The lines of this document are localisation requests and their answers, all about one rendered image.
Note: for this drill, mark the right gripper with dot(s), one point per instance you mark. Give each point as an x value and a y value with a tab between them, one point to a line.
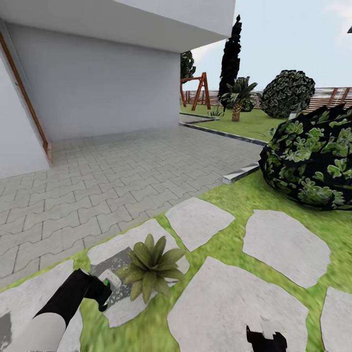
260	344

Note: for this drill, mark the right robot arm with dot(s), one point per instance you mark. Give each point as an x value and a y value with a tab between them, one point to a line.
270	339

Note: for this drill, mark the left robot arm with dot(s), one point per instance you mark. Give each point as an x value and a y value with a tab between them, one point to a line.
46	329

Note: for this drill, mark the door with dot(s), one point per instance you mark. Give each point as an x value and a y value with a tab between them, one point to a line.
10	63

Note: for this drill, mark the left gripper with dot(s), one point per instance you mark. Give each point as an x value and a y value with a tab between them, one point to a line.
101	293

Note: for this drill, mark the pot plant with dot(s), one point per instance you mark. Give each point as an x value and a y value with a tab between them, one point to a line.
150	267

